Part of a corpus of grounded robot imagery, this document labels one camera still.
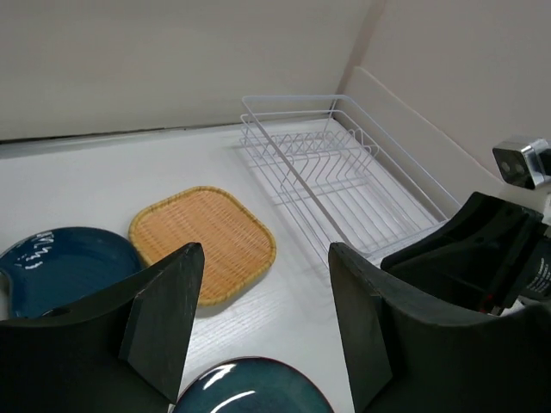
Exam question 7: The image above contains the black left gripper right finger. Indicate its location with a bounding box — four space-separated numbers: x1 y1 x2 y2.
328 243 550 412

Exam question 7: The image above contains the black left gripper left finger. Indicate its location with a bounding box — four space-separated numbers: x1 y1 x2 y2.
1 243 204 412

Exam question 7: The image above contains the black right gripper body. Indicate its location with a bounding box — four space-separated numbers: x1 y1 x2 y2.
381 192 550 313

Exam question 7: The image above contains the teal round floral plate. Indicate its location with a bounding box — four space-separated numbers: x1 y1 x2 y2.
172 356 333 413

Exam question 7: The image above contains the dark blue heart-shaped plate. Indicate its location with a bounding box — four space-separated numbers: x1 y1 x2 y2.
1 226 145 318

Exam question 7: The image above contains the woven bamboo square tray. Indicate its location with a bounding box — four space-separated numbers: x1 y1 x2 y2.
128 186 276 306

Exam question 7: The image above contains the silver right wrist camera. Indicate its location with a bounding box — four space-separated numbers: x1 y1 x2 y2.
492 136 550 190

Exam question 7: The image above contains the white wire dish rack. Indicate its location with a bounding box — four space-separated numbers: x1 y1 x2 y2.
240 95 460 264

